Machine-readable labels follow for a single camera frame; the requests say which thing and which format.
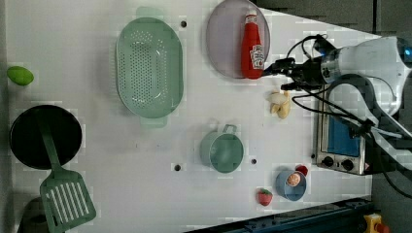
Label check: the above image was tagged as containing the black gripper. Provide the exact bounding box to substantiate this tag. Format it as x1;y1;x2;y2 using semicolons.
262;57;325;91

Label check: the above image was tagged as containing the red ketchup bottle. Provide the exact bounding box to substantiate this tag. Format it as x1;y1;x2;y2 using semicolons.
241;10;264;80

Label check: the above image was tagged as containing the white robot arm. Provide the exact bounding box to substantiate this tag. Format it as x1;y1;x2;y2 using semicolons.
263;35;411;171

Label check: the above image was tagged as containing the lilac round plate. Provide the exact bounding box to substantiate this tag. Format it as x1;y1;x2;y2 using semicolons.
206;0;270;79

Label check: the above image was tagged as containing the silver toaster oven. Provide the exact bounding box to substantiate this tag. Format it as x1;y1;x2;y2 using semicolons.
315;101;368;176

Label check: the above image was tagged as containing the small red tomato toy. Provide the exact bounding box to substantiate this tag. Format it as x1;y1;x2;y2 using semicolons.
295;165;308;176

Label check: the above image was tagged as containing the orange slice toy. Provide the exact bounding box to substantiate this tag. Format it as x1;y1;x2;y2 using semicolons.
287;173;301;186

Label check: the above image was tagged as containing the blue small bowl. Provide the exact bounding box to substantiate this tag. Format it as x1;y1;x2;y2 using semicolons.
275;171;306;201

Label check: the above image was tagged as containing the red strawberry toy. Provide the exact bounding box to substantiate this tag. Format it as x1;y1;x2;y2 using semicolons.
257;188;273;206

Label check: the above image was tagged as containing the green perforated colander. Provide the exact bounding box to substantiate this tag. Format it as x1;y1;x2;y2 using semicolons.
116;7;184;128

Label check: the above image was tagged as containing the yellow red toy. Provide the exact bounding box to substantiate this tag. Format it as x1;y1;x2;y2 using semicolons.
363;214;391;233

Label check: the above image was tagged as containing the green slotted spatula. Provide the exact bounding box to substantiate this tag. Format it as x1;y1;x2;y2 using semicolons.
36;111;96;233

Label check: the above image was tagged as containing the black frying pan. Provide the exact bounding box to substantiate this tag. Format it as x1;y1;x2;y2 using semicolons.
9;105;83;170

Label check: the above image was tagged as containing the green lime toy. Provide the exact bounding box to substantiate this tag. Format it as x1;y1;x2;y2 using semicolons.
7;66;34;86

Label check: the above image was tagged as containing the green cup with handle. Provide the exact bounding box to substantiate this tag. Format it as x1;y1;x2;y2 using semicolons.
200;124;244;174

